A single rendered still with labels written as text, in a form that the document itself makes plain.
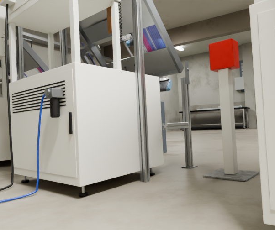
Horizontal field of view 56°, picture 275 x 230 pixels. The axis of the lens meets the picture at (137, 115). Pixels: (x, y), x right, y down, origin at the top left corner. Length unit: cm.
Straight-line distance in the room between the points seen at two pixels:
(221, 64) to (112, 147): 78
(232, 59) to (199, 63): 844
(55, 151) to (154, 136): 59
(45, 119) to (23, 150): 31
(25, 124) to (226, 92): 116
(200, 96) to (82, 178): 881
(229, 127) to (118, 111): 64
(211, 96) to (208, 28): 346
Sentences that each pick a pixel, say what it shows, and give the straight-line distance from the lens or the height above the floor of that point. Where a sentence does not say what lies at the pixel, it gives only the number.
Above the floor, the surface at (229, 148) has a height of 16.
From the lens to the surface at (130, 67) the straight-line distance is 214.
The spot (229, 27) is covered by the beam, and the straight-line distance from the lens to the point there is 674.
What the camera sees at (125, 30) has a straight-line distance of 197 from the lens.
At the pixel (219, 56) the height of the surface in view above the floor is 69.
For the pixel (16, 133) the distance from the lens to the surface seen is 169.
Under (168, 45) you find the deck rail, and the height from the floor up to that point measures 85.
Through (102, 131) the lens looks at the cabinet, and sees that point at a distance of 126.
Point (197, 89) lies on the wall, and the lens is 987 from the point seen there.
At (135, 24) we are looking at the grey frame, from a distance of 154.
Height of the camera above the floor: 33
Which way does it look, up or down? 2 degrees up
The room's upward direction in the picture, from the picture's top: 3 degrees counter-clockwise
